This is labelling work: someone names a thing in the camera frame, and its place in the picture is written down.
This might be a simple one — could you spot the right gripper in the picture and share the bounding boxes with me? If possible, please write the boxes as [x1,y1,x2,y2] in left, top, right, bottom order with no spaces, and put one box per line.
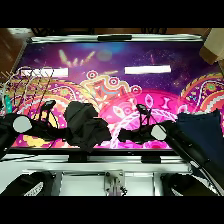
[117,127,140,143]

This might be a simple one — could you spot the black T-shirt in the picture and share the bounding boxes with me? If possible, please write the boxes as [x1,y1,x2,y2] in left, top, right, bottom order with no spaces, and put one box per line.
[62,101,113,154]

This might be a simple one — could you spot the navy garment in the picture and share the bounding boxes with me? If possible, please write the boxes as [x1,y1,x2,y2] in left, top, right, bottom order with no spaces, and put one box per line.
[175,109,224,174]

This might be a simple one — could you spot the cardboard box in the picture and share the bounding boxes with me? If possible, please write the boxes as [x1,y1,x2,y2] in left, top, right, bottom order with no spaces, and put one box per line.
[198,28,224,66]

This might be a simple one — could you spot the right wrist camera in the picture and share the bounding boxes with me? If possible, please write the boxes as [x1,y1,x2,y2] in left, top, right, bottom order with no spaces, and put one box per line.
[135,103,152,130]

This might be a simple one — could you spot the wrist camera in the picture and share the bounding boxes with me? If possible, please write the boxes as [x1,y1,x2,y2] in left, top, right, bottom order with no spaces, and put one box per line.
[38,99,58,123]
[135,103,152,130]

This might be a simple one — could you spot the silver frame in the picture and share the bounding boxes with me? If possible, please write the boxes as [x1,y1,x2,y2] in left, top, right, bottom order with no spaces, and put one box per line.
[0,151,224,197]

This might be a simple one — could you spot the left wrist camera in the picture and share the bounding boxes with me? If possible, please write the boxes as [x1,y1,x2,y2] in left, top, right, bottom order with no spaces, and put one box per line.
[38,99,58,123]

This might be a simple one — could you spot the wire rack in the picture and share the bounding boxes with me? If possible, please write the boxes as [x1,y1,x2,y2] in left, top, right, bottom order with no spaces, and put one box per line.
[0,67,56,113]

